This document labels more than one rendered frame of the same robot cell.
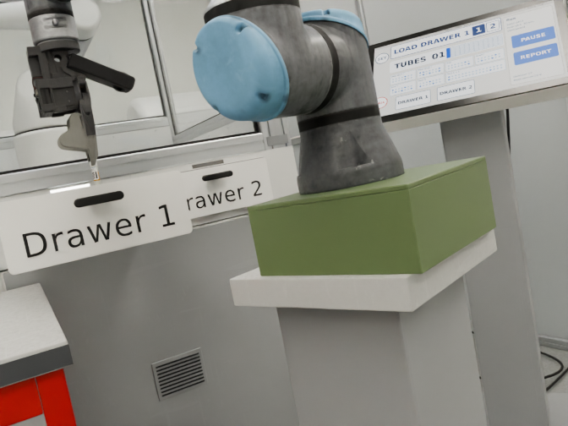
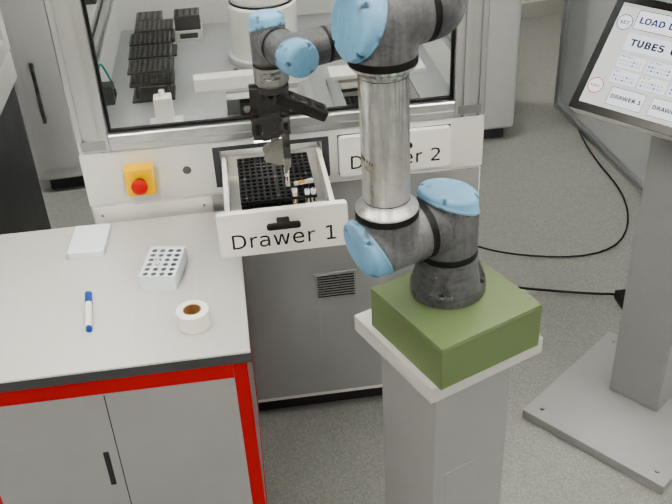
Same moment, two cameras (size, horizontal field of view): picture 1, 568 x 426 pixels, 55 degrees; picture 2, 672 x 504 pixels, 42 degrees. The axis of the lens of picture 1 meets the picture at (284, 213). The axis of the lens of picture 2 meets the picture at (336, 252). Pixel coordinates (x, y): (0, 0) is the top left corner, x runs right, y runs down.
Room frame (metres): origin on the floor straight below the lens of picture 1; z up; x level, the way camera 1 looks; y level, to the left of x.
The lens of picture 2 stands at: (-0.64, -0.39, 1.90)
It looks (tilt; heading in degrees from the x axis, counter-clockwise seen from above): 33 degrees down; 20
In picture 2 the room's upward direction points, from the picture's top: 3 degrees counter-clockwise
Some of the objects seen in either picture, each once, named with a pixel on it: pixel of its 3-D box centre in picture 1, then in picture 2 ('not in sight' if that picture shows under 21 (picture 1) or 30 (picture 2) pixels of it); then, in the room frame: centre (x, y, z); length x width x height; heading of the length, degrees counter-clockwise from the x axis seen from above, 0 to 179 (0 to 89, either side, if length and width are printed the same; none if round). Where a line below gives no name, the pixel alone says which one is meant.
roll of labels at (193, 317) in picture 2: not in sight; (193, 317); (0.64, 0.41, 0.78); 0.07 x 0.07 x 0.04
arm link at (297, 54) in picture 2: not in sight; (298, 51); (0.92, 0.24, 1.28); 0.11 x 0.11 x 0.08; 49
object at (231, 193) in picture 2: not in sight; (276, 187); (1.07, 0.39, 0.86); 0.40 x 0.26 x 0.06; 26
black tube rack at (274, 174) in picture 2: not in sight; (276, 187); (1.06, 0.38, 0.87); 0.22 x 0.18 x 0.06; 26
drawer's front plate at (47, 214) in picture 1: (100, 219); (283, 228); (0.88, 0.29, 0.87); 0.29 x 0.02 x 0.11; 116
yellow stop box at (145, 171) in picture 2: not in sight; (140, 179); (1.01, 0.72, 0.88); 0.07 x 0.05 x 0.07; 116
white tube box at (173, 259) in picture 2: not in sight; (163, 267); (0.80, 0.56, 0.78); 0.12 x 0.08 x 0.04; 15
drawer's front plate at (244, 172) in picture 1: (215, 189); (394, 151); (1.31, 0.15, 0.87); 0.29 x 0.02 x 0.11; 116
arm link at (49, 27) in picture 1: (54, 33); (271, 74); (0.97, 0.33, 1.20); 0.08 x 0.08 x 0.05
